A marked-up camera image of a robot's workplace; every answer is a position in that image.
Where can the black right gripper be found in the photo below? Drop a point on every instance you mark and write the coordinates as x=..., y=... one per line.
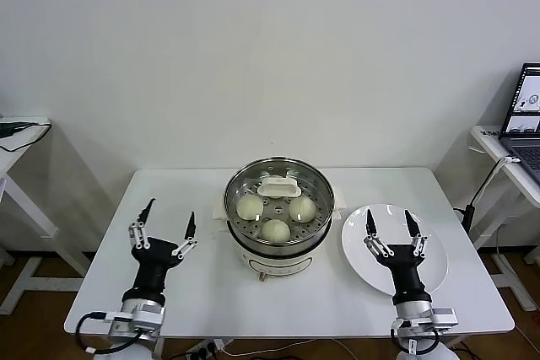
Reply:
x=405, y=267

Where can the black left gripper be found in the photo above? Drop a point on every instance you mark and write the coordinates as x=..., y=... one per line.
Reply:
x=154, y=259

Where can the white steamed baozi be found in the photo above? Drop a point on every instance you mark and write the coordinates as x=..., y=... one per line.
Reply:
x=303, y=209
x=275, y=230
x=249, y=208

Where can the round glass lid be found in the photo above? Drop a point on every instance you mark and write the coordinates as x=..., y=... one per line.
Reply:
x=278, y=188

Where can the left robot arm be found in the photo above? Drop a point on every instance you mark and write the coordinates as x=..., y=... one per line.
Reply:
x=145, y=315

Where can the steel perforated steamer basket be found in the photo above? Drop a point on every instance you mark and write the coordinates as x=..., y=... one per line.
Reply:
x=325, y=208

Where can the white round plate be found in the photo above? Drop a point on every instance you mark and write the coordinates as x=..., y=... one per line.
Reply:
x=358, y=259

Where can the white table leg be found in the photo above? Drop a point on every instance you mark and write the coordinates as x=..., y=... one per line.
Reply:
x=158, y=346

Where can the white laptop side table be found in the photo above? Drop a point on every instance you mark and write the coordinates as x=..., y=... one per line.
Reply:
x=485, y=141

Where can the white floor power strip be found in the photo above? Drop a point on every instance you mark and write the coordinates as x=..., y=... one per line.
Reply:
x=206, y=349

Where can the small white paper label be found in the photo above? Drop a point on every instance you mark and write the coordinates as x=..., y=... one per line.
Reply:
x=488, y=132

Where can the dark open laptop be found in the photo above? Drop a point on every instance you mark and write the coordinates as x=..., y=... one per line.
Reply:
x=523, y=141

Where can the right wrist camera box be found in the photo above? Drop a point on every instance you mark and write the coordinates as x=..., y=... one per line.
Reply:
x=444, y=317

